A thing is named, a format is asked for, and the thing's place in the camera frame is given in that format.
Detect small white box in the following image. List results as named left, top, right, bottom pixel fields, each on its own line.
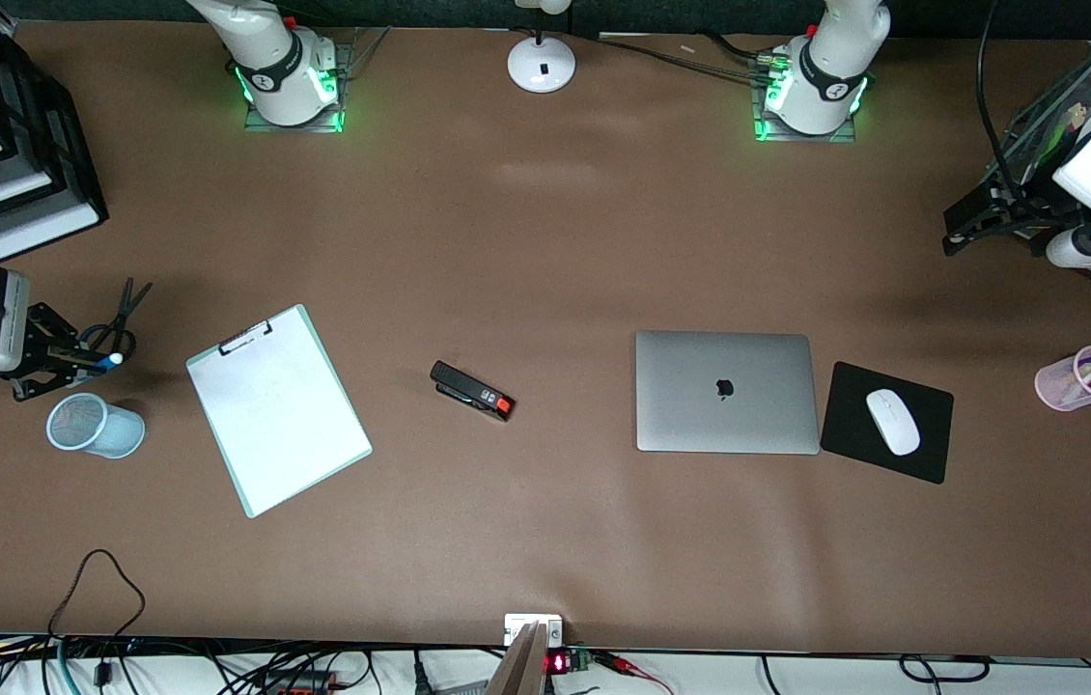
left=504, top=614, right=564, bottom=648

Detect black stapler with red end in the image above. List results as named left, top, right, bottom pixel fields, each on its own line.
left=430, top=361, right=517, bottom=423

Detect silver grey laptop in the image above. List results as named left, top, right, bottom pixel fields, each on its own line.
left=635, top=331, right=821, bottom=456

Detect black cable to arm base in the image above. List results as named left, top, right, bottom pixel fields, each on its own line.
left=594, top=35, right=778, bottom=84

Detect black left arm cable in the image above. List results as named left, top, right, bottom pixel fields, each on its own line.
left=976, top=0, right=1058, bottom=209

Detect thin black looped cable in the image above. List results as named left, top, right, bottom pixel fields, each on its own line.
left=47, top=548, right=147, bottom=677

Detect red wire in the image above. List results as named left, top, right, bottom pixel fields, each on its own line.
left=594, top=652, right=674, bottom=695

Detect grey slanted post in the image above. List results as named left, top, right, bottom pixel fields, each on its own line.
left=485, top=621, right=552, bottom=695

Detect white computer mouse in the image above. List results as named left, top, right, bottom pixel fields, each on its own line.
left=866, top=388, right=922, bottom=457

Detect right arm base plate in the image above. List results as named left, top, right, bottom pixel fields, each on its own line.
left=244, top=42, right=354, bottom=134

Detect black scissors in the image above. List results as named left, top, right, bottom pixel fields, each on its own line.
left=82, top=278, right=154, bottom=360

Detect black cable loop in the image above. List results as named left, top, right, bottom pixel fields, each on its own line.
left=898, top=653, right=993, bottom=682

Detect pink mesh pen cup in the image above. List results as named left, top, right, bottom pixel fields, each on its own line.
left=1034, top=345, right=1091, bottom=413

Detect white round stand base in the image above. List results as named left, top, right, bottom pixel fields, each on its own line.
left=507, top=0, right=577, bottom=95

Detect black wire mesh tray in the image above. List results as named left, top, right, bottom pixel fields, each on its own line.
left=988, top=39, right=1091, bottom=287

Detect white paper clipboard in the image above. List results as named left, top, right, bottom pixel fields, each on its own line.
left=185, top=304, right=374, bottom=519

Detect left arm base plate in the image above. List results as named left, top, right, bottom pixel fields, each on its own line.
left=752, top=53, right=858, bottom=145

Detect blue mesh pen cup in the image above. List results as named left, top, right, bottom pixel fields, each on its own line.
left=46, top=392, right=147, bottom=460

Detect black stacked document tray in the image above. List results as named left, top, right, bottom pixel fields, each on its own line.
left=0, top=0, right=110, bottom=270

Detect black mouse pad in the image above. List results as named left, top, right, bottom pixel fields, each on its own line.
left=820, top=362, right=955, bottom=486

